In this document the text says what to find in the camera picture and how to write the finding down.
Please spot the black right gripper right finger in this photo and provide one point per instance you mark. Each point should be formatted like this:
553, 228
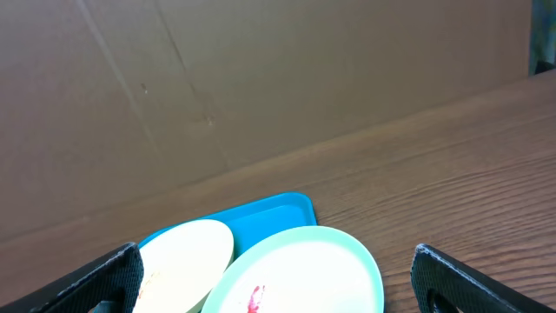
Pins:
442, 283

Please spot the light blue plate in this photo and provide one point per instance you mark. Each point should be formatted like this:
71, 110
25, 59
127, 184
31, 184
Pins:
310, 269

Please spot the blue plastic tray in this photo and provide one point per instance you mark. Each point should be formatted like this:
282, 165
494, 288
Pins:
265, 217

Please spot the yellow plate front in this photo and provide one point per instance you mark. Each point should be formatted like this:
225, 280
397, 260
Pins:
182, 265

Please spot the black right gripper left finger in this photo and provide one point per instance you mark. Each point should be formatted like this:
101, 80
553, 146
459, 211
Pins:
112, 281

